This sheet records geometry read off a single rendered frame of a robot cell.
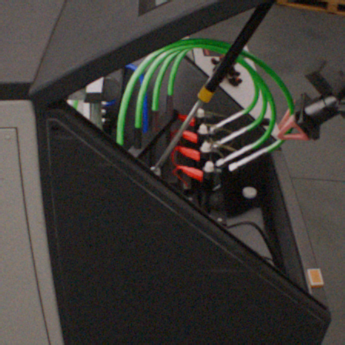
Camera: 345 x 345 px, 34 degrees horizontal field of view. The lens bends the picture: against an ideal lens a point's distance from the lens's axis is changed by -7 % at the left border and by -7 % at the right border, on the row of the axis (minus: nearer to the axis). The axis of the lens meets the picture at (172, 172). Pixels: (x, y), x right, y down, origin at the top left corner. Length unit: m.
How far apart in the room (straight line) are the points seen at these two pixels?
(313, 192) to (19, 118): 2.50
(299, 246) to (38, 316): 0.64
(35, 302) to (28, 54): 0.49
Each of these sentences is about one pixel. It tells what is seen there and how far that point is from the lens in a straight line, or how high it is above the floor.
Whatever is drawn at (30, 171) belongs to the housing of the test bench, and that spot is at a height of 1.34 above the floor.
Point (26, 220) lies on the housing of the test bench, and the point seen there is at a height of 1.23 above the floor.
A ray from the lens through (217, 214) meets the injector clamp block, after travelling 1.44.
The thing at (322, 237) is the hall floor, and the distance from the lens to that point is 2.97.
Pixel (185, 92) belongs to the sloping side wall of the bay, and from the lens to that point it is 1.62.
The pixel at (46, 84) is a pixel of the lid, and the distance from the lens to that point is 0.85.
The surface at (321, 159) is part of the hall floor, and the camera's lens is 3.54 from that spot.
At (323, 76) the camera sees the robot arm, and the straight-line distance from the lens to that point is 1.20.
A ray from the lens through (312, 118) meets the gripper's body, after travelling 1.28.
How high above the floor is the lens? 1.89
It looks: 36 degrees down
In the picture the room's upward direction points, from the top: 3 degrees clockwise
